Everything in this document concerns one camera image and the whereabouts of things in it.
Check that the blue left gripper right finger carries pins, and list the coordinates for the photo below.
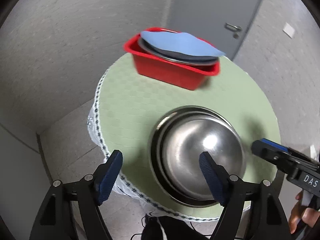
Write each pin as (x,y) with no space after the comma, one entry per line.
(230,191)

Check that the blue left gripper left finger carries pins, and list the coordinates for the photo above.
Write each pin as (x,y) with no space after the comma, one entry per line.
(93,192)

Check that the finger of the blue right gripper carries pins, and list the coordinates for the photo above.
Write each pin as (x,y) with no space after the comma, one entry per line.
(276,145)
(281,160)

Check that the medium steel bowl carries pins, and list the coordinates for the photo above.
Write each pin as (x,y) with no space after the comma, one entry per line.
(193,150)

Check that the large steel bowl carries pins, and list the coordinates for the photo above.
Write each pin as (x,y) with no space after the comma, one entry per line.
(177,57)

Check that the blue square plate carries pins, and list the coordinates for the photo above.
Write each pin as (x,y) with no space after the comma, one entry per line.
(183,43)

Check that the person's right hand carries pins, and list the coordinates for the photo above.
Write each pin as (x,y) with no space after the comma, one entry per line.
(308,216)

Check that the green round table mat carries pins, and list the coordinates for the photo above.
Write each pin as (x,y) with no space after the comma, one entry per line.
(137,115)

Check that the red plastic basin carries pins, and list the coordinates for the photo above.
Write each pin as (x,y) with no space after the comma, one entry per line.
(178,74)

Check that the grey door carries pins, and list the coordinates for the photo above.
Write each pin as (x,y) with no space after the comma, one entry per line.
(206,19)

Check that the white light switch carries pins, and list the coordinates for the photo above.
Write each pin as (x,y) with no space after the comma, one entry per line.
(288,30)

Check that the metal door handle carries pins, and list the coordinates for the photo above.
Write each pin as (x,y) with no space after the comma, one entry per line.
(236,30)

